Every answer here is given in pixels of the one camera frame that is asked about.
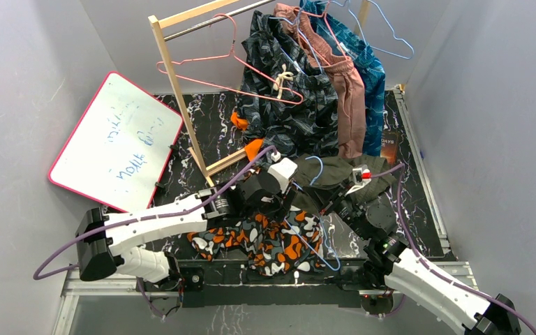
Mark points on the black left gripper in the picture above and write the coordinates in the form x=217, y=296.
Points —
x=283, y=204

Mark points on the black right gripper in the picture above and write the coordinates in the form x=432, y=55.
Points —
x=326, y=197

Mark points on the orange camouflage shorts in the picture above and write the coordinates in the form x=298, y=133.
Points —
x=272, y=247

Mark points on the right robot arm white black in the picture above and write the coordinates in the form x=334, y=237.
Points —
x=393, y=263

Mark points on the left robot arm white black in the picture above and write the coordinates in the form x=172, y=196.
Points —
x=112, y=243

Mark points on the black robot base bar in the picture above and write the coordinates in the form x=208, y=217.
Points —
x=231, y=282

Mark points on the olive green shorts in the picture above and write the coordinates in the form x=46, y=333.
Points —
x=319, y=179

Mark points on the pink shorts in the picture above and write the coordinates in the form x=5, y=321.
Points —
x=343, y=76

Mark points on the dark leaf-pattern shorts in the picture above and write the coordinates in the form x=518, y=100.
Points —
x=309, y=128

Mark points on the teal patterned shorts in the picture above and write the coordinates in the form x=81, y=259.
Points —
x=373, y=76

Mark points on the pink hanger holding shorts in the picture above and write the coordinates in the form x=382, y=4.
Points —
x=317, y=12

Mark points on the pink-framed whiteboard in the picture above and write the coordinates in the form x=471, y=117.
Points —
x=120, y=147

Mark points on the metal rack rod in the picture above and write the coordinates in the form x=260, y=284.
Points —
x=217, y=19

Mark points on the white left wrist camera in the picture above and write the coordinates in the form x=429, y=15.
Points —
x=282, y=169

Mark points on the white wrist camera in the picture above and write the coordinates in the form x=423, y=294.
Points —
x=282, y=169
x=359, y=178

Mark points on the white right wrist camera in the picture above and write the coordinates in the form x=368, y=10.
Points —
x=359, y=178

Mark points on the pink wire hanger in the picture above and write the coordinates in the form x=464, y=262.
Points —
x=222, y=57

